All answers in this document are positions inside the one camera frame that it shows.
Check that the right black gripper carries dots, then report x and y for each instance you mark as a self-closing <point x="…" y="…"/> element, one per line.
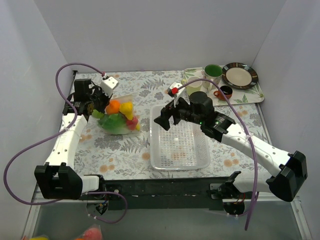
<point x="173" y="113"/>

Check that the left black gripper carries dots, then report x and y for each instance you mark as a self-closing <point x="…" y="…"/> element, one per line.
<point x="99" y="97"/>

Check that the clear zip top bag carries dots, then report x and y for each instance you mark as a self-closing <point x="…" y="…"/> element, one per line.
<point x="123" y="99"/>

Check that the fake yellow lemon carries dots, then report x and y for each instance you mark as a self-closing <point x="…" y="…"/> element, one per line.
<point x="126" y="109"/>

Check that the fake orange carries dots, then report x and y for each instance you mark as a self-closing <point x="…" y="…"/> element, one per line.
<point x="113" y="107"/>

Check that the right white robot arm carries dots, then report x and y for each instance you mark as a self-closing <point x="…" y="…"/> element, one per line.
<point x="286" y="171"/>

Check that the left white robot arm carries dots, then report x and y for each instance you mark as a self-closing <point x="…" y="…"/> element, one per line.
<point x="57" y="178"/>

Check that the fake green lettuce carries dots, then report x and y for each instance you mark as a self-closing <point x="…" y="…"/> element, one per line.
<point x="113" y="124"/>

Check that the bag of fake food foreground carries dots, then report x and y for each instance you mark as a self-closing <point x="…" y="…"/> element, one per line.
<point x="92" y="233"/>

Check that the white plastic basket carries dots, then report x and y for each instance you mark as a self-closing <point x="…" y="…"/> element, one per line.
<point x="183" y="147"/>

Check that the pale yellow mug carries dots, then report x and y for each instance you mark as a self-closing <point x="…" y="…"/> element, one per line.
<point x="193" y="87"/>

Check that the floral tablecloth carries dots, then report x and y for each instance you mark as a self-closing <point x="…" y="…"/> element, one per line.
<point x="199" y="110"/>

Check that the small orange brown cup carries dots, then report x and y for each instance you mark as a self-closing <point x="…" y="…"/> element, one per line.
<point x="226" y="90"/>

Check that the green interior floral mug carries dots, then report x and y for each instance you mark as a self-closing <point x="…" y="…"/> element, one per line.
<point x="212" y="72"/>

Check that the brown rimmed ceramic plate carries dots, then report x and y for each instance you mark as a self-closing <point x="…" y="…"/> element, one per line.
<point x="239" y="76"/>

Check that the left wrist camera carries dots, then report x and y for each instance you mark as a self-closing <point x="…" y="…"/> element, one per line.
<point x="108" y="85"/>

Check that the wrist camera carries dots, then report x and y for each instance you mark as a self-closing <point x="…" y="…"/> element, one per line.
<point x="108" y="85"/>
<point x="176" y="91"/>

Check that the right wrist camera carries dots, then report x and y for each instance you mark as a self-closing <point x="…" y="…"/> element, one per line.
<point x="176" y="91"/>

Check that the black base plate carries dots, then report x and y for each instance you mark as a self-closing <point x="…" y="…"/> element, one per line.
<point x="170" y="193"/>

